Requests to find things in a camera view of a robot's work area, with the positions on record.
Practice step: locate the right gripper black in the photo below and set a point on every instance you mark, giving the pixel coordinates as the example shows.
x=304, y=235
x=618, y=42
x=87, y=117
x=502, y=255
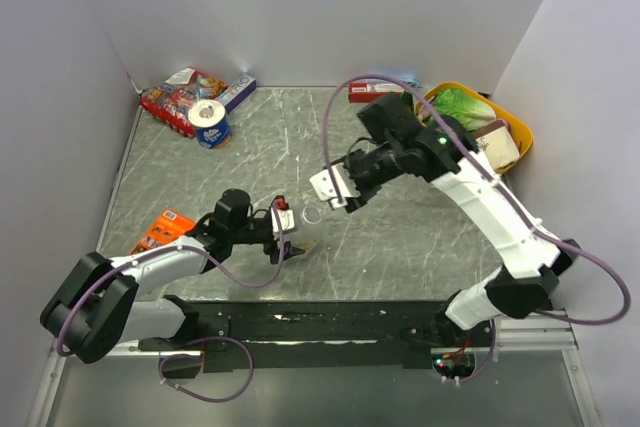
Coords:
x=357, y=202

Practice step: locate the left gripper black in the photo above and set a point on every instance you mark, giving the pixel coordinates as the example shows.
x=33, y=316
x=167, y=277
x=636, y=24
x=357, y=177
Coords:
x=271, y=247

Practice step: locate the clear bottle yellow label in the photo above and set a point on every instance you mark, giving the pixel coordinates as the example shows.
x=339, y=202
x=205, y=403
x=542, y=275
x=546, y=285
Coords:
x=310, y=228

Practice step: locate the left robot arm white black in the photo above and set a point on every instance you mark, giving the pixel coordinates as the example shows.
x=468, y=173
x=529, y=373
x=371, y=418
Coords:
x=98, y=305

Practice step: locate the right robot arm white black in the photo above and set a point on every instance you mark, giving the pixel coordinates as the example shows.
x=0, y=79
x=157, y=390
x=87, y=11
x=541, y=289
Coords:
x=447, y=157

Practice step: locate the red box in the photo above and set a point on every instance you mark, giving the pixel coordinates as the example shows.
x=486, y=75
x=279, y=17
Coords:
x=367, y=90

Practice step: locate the blue box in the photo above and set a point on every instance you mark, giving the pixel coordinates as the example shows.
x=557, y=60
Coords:
x=407, y=78

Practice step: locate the green lettuce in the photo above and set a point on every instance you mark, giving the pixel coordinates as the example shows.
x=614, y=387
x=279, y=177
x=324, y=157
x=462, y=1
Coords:
x=471, y=113

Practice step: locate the orange snack box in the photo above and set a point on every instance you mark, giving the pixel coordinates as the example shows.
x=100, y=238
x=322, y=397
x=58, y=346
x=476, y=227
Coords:
x=167, y=227

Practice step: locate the beige paper carton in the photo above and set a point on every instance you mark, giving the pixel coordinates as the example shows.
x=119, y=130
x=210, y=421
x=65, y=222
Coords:
x=497, y=143

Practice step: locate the purple white box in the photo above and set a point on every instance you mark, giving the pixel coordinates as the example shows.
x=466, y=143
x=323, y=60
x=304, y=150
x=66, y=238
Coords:
x=237, y=92

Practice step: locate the yellow plastic basket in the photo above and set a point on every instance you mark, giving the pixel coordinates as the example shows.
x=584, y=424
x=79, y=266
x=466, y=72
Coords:
x=520, y=132

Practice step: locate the toilet paper roll blue wrap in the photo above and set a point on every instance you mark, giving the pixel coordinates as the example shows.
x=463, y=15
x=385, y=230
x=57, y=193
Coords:
x=208, y=119

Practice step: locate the red snack bag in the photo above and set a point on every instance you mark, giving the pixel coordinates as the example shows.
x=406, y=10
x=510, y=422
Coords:
x=171, y=101

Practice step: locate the electronics board with leds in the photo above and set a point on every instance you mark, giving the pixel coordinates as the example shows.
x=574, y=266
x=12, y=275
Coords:
x=453, y=367

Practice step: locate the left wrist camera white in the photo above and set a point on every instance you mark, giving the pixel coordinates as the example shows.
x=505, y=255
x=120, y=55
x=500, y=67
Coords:
x=283, y=217

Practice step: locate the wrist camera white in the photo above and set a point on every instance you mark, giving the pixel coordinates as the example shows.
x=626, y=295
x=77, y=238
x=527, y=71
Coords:
x=334, y=186
x=283, y=217

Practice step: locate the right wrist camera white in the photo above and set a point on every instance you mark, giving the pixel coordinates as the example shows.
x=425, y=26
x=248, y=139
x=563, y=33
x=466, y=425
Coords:
x=334, y=186

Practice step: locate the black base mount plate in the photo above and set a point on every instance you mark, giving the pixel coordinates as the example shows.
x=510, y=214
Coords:
x=299, y=334

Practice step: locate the aluminium rail frame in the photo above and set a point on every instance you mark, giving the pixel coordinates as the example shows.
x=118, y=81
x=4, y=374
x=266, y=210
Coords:
x=527, y=382

